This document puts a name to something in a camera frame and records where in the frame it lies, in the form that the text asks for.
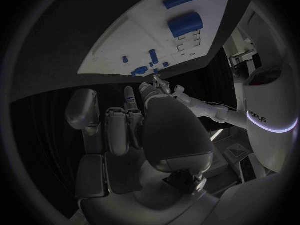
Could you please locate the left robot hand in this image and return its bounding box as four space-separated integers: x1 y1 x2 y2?
151 74 174 96

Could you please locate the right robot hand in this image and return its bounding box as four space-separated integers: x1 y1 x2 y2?
64 81 220 225

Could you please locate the white task board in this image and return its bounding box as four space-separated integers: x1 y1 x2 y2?
76 0 233 78

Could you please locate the blue gear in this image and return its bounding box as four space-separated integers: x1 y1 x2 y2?
130 66 149 78

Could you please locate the slim blue cylinder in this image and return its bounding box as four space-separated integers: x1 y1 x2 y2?
148 49 160 64

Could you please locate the thick blue cylinder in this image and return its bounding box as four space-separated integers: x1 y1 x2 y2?
166 11 204 39

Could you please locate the long blue cylinder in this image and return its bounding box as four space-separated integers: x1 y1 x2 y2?
162 0 200 10

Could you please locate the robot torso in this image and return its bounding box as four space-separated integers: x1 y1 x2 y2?
241 63 300 174

